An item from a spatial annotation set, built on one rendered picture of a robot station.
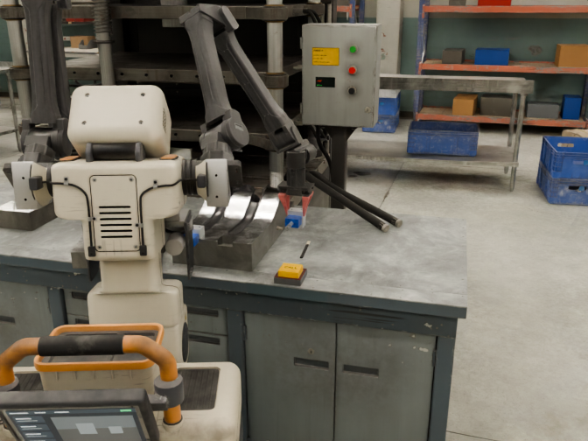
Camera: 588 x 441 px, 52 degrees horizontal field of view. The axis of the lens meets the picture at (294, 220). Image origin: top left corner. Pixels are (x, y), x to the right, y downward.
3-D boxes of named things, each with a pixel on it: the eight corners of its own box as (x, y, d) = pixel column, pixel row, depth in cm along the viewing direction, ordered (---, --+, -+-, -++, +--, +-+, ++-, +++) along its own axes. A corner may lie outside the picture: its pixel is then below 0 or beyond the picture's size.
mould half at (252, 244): (252, 271, 183) (250, 229, 178) (172, 262, 189) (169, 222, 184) (294, 216, 228) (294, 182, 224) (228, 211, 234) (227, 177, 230)
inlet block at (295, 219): (294, 238, 179) (295, 220, 178) (277, 236, 181) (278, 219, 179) (305, 225, 191) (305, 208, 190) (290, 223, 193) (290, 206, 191)
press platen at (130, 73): (292, 124, 239) (291, 73, 232) (10, 110, 270) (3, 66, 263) (333, 93, 314) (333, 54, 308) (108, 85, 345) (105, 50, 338)
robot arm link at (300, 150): (283, 148, 180) (301, 150, 178) (292, 143, 186) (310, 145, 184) (283, 171, 182) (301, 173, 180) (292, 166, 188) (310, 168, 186)
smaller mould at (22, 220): (32, 231, 215) (29, 213, 213) (-4, 227, 219) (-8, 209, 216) (66, 213, 233) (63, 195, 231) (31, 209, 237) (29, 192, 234)
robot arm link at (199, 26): (170, 7, 164) (197, -12, 159) (203, 26, 175) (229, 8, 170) (202, 157, 152) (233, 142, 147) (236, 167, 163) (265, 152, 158)
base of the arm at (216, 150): (189, 165, 141) (241, 164, 142) (191, 138, 146) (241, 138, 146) (193, 187, 149) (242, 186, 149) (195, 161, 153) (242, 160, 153)
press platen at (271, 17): (291, 58, 230) (291, 4, 224) (0, 52, 261) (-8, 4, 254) (333, 42, 305) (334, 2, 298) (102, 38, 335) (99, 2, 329)
